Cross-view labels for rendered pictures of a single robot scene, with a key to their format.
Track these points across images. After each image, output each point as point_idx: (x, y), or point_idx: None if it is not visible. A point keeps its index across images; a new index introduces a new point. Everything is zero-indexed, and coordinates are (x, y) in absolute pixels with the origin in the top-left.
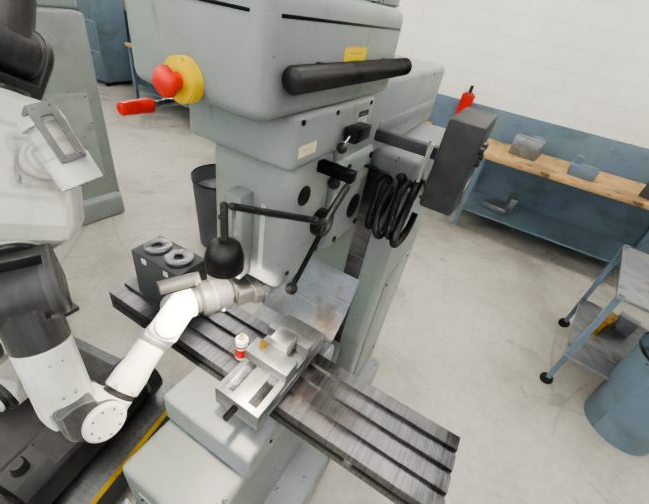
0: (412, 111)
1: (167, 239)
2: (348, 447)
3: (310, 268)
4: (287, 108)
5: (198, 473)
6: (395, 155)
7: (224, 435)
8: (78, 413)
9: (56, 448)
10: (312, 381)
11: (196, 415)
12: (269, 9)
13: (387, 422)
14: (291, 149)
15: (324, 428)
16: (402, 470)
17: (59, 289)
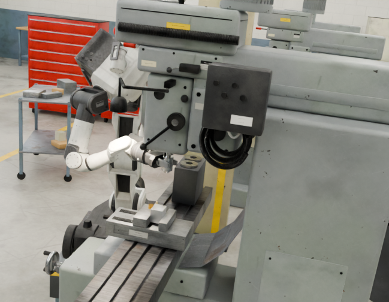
0: (324, 93)
1: (201, 158)
2: (106, 267)
3: (243, 215)
4: (127, 38)
5: (92, 257)
6: None
7: (106, 241)
8: (71, 148)
9: (100, 233)
10: (150, 250)
11: None
12: (117, 6)
13: (132, 283)
14: (138, 59)
15: (116, 257)
16: (99, 294)
17: (90, 100)
